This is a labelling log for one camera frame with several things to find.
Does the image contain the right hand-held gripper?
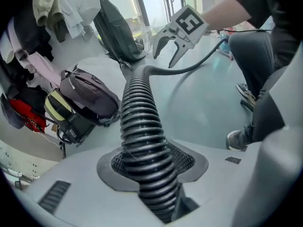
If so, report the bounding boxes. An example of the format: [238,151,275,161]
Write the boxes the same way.
[152,4,210,69]

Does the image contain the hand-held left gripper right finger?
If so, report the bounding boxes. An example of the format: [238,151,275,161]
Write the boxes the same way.
[165,139,256,227]

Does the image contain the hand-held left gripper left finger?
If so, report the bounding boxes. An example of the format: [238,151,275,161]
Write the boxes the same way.
[23,147,165,227]

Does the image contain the black corrugated vacuum hose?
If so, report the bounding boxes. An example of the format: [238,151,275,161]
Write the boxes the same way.
[119,36,256,224]

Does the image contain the person's right forearm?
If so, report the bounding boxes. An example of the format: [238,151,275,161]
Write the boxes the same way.
[201,0,252,32]

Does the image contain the red and green vacuum cleaner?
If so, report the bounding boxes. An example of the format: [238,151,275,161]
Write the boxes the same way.
[219,26,235,54]

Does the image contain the transparent umbrella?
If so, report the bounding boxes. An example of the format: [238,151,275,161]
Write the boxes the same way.
[134,17,168,56]

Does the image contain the person's left shoe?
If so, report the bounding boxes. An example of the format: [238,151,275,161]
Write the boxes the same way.
[226,126,254,151]

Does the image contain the person's shoe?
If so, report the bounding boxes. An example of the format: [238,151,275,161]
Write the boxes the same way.
[236,82,258,106]
[226,126,254,151]

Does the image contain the black garment bag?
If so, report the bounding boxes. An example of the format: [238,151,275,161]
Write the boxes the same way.
[93,0,148,63]

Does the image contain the person's black trousers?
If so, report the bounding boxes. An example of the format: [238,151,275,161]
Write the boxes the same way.
[228,31,303,148]

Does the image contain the white locker cabinet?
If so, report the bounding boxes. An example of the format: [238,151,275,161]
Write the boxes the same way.
[0,140,61,192]

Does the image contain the dark purple backpack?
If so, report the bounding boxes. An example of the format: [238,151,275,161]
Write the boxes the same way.
[58,67,122,128]

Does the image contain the person's right shoe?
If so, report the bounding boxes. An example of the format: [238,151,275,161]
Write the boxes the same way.
[236,82,258,106]

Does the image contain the white tote bag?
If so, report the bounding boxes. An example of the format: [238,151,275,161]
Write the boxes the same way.
[75,0,102,27]

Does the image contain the yellow and black backpack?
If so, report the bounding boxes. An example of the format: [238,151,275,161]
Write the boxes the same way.
[44,88,96,147]

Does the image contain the person's black t-shirt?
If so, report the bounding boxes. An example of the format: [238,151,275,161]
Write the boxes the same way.
[226,0,303,70]

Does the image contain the row of hanging clothes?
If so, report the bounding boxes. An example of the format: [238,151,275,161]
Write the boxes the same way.
[0,0,102,135]

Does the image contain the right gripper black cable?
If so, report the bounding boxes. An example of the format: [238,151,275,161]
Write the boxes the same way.
[219,28,272,33]

